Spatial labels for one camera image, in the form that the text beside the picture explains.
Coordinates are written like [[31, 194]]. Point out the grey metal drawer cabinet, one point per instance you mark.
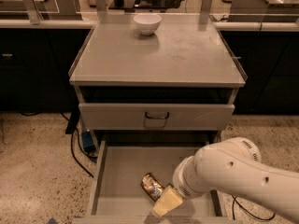
[[184, 62]]

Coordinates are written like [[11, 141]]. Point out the open middle drawer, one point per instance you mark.
[[117, 197]]

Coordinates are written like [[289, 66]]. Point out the orange crushed soda can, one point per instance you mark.
[[151, 186]]

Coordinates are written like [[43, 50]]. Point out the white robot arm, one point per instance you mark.
[[234, 167]]

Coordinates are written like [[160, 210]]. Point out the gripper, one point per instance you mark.
[[183, 181]]

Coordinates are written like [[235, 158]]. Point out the left metal bracket post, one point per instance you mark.
[[32, 11]]

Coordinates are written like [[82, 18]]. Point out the right metal bracket post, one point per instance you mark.
[[206, 6]]

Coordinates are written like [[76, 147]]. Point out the white ceramic bowl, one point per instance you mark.
[[147, 23]]

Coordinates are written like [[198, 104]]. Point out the blue power adapter box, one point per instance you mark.
[[87, 142]]

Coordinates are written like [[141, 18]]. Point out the closed top drawer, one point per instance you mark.
[[183, 117]]

